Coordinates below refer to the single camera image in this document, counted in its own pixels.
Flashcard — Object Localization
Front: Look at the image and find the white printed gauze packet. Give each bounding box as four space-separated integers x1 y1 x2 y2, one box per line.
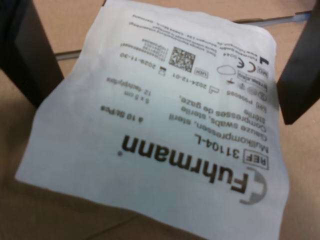
14 0 291 240

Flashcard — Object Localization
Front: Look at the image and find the brown cardboard sheet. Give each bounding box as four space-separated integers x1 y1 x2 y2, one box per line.
32 0 316 57
0 14 320 240

